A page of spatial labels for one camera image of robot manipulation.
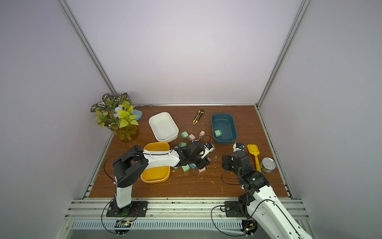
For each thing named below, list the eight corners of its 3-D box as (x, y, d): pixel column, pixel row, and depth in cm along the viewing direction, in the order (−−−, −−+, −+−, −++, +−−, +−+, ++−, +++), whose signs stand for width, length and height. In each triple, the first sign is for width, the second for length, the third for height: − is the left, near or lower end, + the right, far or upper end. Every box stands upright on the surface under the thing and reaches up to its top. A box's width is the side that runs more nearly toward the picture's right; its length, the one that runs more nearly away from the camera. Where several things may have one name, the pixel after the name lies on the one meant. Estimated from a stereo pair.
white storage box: (162, 148, 99) (159, 143, 93) (149, 123, 113) (146, 117, 107) (182, 138, 104) (182, 132, 98) (168, 115, 118) (166, 108, 113)
